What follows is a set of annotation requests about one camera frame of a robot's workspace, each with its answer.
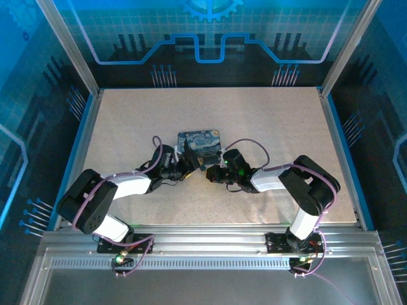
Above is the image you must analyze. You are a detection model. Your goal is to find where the black controller box green light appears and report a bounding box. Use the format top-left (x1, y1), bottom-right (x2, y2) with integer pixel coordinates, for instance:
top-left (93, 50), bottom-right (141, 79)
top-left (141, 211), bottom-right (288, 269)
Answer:
top-left (289, 252), bottom-right (319, 271)
top-left (111, 250), bottom-right (135, 268)

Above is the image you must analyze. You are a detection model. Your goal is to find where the aluminium mounting rail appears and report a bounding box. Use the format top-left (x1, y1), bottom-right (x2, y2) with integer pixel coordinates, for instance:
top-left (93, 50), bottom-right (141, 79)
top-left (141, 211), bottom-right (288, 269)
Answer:
top-left (37, 223), bottom-right (388, 256)

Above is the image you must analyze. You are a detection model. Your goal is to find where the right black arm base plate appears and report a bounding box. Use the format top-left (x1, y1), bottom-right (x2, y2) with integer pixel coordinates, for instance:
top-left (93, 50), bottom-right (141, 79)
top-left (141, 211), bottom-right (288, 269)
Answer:
top-left (264, 231), bottom-right (325, 255)

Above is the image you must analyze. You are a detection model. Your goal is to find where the aluminium table side rail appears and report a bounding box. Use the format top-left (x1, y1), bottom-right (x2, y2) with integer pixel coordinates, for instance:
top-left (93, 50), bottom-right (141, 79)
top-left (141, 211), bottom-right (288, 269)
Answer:
top-left (53, 90), bottom-right (105, 230)
top-left (317, 86), bottom-right (367, 229)

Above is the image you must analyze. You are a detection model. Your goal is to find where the slotted grey cable duct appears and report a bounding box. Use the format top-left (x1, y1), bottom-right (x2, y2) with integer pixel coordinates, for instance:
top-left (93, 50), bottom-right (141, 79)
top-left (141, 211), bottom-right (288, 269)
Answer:
top-left (50, 257), bottom-right (292, 271)

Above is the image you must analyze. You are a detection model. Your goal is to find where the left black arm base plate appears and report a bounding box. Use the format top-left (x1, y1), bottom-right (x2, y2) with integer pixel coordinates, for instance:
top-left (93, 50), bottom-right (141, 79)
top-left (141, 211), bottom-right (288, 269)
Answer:
top-left (97, 233), bottom-right (156, 255)

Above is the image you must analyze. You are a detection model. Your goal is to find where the aluminium frame post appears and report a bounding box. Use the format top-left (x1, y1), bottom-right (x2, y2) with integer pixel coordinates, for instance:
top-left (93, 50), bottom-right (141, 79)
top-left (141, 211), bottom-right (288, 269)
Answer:
top-left (320, 0), bottom-right (384, 97)
top-left (34, 0), bottom-right (104, 97)

